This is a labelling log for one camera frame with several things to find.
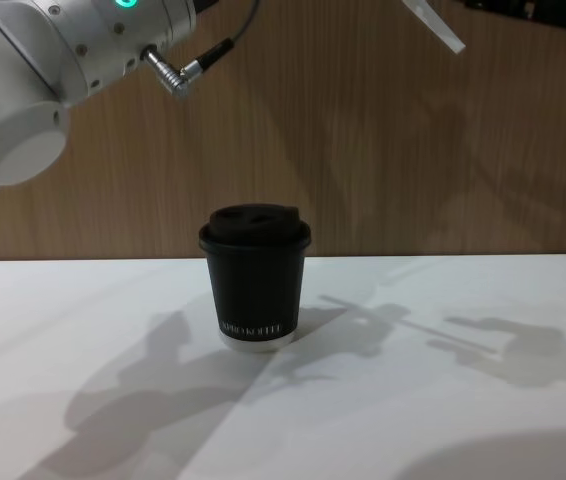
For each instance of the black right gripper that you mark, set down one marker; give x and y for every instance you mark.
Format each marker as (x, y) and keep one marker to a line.
(538, 12)

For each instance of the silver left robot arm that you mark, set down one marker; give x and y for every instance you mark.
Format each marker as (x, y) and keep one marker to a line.
(28, 75)

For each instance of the black plastic cup lid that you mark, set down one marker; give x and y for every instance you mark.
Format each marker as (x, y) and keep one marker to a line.
(255, 222)

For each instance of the black paper cup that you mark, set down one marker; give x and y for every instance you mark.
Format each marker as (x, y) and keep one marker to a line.
(253, 295)

